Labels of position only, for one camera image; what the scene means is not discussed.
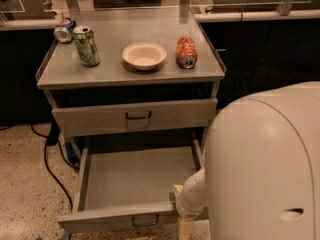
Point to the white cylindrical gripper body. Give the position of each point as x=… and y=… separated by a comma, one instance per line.
x=183, y=202

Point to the grey drawer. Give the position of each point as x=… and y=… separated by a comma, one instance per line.
x=130, y=188
x=122, y=118

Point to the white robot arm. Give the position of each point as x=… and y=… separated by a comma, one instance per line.
x=261, y=173

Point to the grey top drawer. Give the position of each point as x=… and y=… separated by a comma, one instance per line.
x=122, y=118

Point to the grey metal drawer cabinet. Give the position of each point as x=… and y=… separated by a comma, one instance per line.
x=67, y=83

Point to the orange soda can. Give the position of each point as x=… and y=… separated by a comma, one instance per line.
x=186, y=52

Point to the white paper bowl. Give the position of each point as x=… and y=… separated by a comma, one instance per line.
x=144, y=55

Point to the green soda can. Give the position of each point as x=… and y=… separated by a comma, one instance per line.
x=86, y=46

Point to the red blue soda can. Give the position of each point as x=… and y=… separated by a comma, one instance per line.
x=63, y=32

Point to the white counter rail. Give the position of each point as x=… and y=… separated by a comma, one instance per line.
x=256, y=16

